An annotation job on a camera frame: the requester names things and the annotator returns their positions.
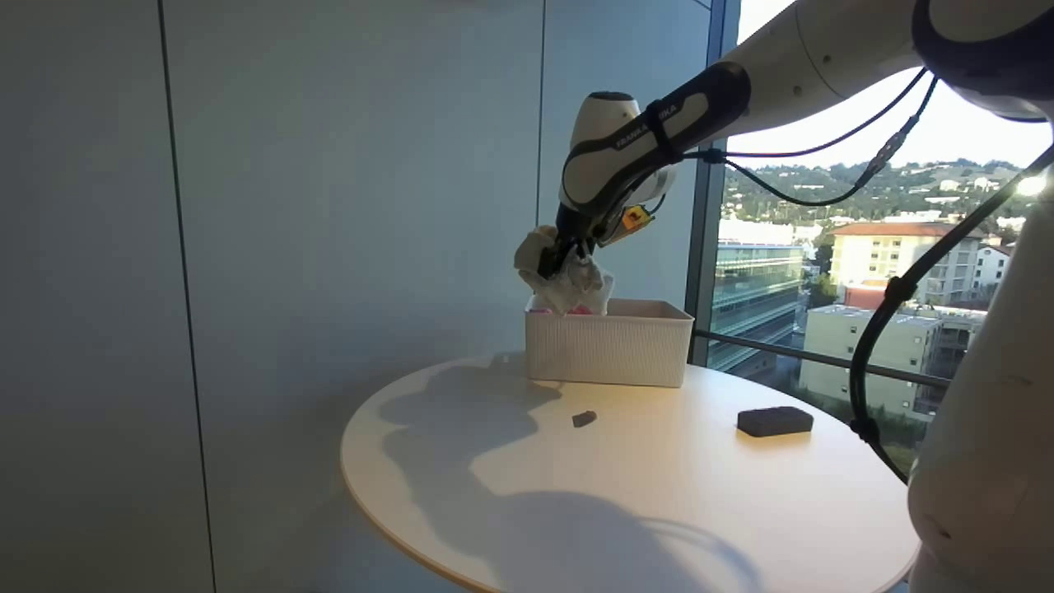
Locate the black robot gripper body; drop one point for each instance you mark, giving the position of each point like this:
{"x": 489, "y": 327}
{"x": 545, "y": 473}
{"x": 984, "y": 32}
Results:
{"x": 574, "y": 240}

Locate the white towel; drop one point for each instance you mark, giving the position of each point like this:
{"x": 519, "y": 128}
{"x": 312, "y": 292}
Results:
{"x": 578, "y": 288}

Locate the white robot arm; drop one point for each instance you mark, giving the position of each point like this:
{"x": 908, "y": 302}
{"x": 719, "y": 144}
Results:
{"x": 984, "y": 487}

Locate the white plastic storage bin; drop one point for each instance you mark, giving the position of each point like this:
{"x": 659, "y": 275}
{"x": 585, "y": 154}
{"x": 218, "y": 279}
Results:
{"x": 628, "y": 344}

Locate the small dark table object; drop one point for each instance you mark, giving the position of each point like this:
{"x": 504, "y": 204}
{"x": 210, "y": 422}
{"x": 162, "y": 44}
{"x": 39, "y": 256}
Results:
{"x": 580, "y": 420}

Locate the black rectangular eraser block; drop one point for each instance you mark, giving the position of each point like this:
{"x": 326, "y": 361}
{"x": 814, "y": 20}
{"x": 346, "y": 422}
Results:
{"x": 775, "y": 420}

